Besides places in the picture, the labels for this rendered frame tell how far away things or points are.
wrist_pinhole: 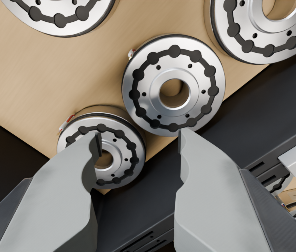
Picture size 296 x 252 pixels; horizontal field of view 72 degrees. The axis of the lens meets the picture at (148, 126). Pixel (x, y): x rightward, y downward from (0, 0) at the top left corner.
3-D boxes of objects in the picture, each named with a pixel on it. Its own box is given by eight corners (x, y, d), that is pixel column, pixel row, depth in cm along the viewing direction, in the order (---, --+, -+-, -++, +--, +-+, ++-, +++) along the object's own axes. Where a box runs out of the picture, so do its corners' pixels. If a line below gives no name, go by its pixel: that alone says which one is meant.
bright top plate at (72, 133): (103, 97, 21) (102, 99, 20) (162, 160, 24) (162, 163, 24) (40, 148, 23) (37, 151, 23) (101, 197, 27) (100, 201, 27)
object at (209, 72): (174, 9, 17) (175, 9, 16) (244, 88, 20) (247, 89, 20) (102, 94, 20) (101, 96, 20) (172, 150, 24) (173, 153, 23)
